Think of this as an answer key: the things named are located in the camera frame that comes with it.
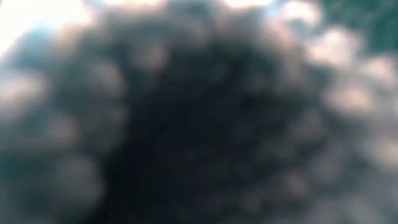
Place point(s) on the blue microfiber towel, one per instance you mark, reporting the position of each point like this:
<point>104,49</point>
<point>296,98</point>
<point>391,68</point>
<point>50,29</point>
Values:
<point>199,124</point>

